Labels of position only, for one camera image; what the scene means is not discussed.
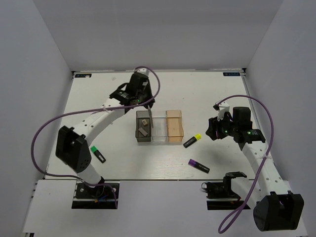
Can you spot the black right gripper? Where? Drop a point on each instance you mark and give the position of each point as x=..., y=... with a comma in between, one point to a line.
x=214, y=125

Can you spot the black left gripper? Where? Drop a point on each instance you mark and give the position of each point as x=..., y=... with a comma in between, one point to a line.
x=150, y=96

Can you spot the black handled scissors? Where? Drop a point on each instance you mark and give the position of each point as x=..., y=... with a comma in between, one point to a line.
x=150, y=116

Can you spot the yellow cap black highlighter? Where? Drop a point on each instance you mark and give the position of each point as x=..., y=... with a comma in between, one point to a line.
x=192, y=140

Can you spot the grey white long eraser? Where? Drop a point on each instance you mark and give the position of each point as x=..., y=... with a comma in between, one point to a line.
x=143, y=132

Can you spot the purple cap black highlighter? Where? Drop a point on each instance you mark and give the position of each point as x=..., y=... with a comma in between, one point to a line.
x=198, y=166

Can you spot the green cap black highlighter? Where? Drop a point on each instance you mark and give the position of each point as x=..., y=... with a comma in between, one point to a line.
x=98, y=154

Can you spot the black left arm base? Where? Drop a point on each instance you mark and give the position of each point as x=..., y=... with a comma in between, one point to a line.
x=86, y=197

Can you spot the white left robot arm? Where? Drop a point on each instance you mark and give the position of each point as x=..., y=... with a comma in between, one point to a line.
x=73, y=142

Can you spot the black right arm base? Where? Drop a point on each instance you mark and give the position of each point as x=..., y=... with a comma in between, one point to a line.
x=220, y=195

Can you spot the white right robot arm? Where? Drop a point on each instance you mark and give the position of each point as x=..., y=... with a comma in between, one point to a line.
x=275, y=207

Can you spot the smoky grey plastic container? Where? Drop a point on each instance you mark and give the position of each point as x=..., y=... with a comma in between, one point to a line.
x=140, y=115

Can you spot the clear plastic container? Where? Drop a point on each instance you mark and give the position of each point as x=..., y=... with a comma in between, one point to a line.
x=159, y=129

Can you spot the orange transparent plastic container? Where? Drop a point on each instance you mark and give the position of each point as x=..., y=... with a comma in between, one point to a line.
x=175, y=132

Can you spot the right corner table label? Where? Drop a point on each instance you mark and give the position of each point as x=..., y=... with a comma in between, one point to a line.
x=231, y=74

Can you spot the corner table label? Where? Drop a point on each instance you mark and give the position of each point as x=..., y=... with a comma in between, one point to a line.
x=231, y=74
x=83, y=75

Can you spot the left corner table label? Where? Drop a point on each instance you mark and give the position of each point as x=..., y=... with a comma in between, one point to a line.
x=83, y=75

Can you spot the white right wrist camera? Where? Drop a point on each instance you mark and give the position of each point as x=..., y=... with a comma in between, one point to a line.
x=221, y=108

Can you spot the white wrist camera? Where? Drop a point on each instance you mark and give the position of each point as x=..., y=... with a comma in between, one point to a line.
x=143, y=71
x=221, y=108

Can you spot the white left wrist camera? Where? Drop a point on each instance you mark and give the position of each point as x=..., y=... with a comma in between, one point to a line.
x=143, y=71

